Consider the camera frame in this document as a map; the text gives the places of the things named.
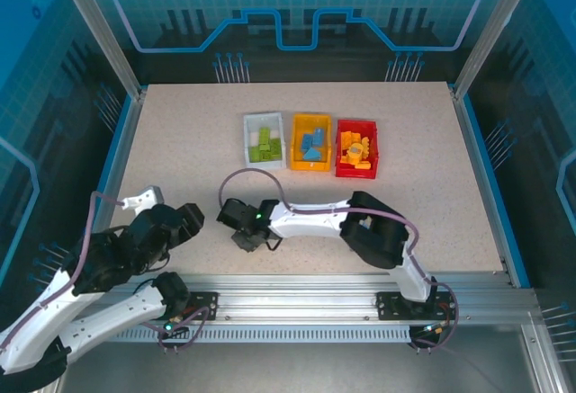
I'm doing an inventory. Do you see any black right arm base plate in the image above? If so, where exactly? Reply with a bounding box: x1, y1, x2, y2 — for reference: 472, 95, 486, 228
375, 291, 451, 322

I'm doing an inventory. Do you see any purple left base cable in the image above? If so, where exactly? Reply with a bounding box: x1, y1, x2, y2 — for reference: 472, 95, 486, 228
143, 305, 212, 354

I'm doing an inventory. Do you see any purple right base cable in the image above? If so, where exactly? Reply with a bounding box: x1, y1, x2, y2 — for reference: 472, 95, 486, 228
411, 316, 500, 393

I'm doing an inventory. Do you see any blue edged aluminium side rail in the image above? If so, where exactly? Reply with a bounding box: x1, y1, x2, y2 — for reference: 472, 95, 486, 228
452, 91, 532, 289
83, 89, 148, 237

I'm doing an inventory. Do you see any aluminium frame post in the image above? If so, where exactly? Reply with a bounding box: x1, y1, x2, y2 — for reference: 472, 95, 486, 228
452, 0, 544, 100
49, 0, 148, 100

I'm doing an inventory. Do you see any yellow plastic bin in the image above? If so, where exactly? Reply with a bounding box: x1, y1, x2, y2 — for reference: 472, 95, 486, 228
290, 112, 333, 172

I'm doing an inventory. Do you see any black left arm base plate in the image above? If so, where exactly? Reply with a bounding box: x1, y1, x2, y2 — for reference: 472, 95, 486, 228
148, 291, 220, 322

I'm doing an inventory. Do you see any yellow lego window frame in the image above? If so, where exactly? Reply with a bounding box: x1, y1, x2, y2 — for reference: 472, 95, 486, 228
344, 143, 366, 165

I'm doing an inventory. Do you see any red plastic bin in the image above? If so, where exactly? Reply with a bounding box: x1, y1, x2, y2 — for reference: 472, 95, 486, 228
335, 118, 382, 181

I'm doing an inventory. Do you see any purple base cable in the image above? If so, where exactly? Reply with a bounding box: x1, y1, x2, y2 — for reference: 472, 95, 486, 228
143, 305, 212, 354
411, 316, 500, 393

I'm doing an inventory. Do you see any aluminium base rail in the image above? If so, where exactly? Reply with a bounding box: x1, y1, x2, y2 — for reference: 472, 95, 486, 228
62, 271, 541, 344

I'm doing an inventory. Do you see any white plastic bin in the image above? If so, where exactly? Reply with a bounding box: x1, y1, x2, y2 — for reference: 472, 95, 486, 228
242, 112, 285, 170

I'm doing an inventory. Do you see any slotted aluminium cable duct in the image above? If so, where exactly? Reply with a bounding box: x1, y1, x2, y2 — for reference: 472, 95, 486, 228
107, 324, 413, 344

